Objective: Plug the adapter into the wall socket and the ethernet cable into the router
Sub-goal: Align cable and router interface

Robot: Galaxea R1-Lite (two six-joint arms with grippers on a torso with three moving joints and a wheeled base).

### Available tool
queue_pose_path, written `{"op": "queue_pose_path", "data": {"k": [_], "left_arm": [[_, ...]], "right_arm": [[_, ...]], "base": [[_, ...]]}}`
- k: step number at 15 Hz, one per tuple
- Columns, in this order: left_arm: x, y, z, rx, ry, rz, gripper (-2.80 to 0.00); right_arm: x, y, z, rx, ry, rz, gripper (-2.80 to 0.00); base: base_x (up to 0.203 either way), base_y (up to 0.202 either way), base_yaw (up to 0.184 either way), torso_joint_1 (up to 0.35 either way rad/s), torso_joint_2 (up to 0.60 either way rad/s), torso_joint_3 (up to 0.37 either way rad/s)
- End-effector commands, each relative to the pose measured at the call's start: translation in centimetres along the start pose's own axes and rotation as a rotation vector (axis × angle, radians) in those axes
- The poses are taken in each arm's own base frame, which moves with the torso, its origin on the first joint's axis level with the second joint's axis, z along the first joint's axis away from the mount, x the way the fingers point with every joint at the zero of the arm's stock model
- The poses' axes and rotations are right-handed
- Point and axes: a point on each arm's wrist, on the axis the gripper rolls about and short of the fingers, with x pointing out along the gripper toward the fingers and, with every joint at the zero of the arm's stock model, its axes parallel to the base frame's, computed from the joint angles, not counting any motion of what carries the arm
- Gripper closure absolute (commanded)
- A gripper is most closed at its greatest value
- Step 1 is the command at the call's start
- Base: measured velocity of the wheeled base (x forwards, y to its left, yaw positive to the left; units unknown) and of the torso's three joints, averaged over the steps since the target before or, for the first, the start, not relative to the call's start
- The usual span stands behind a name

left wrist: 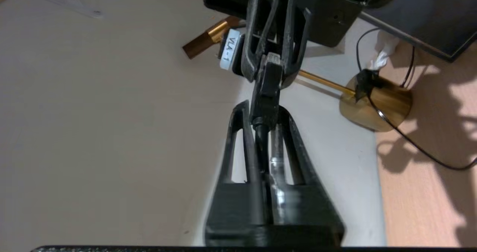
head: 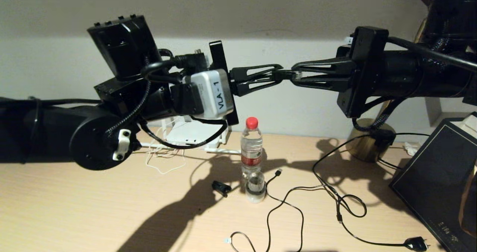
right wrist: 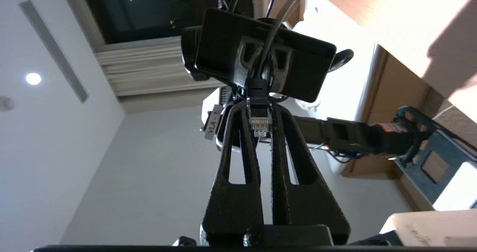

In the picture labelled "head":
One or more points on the clear water bottle red cap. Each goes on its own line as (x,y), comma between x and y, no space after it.
(251,158)

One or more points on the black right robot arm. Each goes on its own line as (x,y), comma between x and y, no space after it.
(410,73)

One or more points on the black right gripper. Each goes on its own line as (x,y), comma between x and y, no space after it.
(363,73)

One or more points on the dark blue gift bag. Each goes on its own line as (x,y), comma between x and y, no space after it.
(432,192)

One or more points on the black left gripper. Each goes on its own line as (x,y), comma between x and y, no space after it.
(220,56)

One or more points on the small white clear-dome humidifier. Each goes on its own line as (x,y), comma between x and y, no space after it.
(255,194)

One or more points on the brass desk lamp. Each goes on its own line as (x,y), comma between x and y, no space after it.
(367,149)

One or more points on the white wifi router with antennas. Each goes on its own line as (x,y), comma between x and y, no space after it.
(186,134)

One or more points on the black left camera bracket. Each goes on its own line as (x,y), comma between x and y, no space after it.
(186,99)

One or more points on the white box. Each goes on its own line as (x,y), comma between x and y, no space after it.
(468,127)

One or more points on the black block on lamp base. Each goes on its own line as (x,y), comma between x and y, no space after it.
(382,137)

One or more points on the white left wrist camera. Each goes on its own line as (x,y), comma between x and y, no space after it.
(212,95)

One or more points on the small black plastic clip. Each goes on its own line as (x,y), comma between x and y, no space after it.
(220,188)

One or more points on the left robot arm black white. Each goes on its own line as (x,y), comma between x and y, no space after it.
(44,132)

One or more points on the small white crumpled item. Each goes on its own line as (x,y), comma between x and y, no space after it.
(410,149)

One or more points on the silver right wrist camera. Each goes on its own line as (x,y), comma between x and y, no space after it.
(348,40)

